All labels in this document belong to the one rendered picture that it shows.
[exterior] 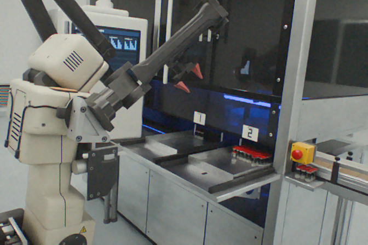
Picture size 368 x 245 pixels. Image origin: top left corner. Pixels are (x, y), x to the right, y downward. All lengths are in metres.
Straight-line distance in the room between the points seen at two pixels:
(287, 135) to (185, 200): 0.80
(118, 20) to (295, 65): 1.04
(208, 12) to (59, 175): 0.67
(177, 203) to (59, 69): 1.26
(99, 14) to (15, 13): 4.58
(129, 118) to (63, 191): 0.98
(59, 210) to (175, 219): 1.09
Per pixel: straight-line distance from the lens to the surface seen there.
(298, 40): 1.32
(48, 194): 1.03
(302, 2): 1.35
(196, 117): 1.68
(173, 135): 1.74
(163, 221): 2.11
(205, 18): 0.93
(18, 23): 6.35
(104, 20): 1.84
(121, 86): 0.85
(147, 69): 0.87
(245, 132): 1.47
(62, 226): 1.05
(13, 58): 6.33
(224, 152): 1.55
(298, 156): 1.30
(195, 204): 1.82
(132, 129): 1.96
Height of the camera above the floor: 1.35
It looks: 10 degrees down
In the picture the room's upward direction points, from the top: 5 degrees clockwise
